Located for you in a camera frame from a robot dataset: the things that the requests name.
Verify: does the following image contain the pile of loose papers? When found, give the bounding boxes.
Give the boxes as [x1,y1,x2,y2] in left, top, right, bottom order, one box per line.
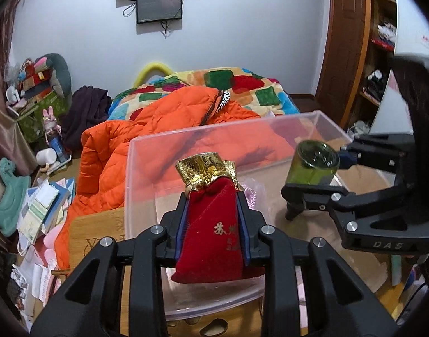
[4,235,71,324]

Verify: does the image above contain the grey cushion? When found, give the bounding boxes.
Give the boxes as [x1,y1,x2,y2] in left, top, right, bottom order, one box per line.
[39,53,73,99]

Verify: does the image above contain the red velvet pouch gold top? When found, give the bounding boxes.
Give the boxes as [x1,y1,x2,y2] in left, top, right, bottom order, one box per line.
[174,151,266,285]

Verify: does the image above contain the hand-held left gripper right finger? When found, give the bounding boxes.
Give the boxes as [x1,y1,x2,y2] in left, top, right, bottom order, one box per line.
[235,191,399,337]

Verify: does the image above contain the green patterned box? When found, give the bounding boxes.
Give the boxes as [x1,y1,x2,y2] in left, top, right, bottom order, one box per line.
[16,89,71,144]

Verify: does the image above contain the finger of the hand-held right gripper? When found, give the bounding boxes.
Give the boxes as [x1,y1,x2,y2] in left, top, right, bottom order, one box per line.
[339,133,416,183]
[281,172,429,253]

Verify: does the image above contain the yellow ring cushion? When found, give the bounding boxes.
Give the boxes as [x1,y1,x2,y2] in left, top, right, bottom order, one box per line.
[133,61,173,88]

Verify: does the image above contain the white cabinet panel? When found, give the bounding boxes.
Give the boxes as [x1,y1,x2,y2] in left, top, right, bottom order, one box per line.
[370,0,429,136]

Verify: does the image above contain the white cup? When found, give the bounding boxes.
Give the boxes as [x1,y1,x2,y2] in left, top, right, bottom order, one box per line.
[36,147,58,166]

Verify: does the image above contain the colourful patchwork blanket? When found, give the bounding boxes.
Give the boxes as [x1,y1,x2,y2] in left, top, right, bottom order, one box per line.
[107,67,301,127]

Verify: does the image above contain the green glass bottle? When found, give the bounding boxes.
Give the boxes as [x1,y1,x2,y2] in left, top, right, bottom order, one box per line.
[284,140,341,187]

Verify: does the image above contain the wooden desk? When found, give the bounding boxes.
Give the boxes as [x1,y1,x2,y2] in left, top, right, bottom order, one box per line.
[69,163,429,337]

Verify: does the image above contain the colourful patchwork bag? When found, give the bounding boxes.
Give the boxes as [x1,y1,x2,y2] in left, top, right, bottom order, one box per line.
[16,56,57,99]

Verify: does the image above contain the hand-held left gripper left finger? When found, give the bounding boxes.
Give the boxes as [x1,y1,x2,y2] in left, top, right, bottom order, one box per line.
[30,191,190,337]

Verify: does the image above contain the teal cloth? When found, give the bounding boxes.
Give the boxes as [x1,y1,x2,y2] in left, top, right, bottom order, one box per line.
[0,157,33,237]

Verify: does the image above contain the dark purple cloth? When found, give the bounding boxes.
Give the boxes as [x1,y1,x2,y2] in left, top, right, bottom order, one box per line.
[58,85,113,151]

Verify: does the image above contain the small black wall monitor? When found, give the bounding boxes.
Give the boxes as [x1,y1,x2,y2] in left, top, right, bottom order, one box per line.
[136,0,184,24]

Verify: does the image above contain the brown wooden door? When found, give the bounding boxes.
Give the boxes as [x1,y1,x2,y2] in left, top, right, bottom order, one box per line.
[314,0,371,120]

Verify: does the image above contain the orange down jacket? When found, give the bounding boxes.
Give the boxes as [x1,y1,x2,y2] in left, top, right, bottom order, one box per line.
[55,86,299,271]

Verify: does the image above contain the stack of books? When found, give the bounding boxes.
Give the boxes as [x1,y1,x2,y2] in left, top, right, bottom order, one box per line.
[16,177,76,246]

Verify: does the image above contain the wooden shelf unit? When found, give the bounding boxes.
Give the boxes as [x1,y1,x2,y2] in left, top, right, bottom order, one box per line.
[344,0,399,130]

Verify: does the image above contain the striped pink curtain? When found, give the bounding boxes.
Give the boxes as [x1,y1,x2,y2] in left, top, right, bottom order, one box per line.
[0,0,38,204]

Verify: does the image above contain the pink tassel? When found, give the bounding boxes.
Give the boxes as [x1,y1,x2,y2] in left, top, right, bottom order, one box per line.
[242,179,267,208]

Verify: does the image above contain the clear plastic storage box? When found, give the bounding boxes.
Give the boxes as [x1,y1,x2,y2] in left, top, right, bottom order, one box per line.
[125,110,353,322]

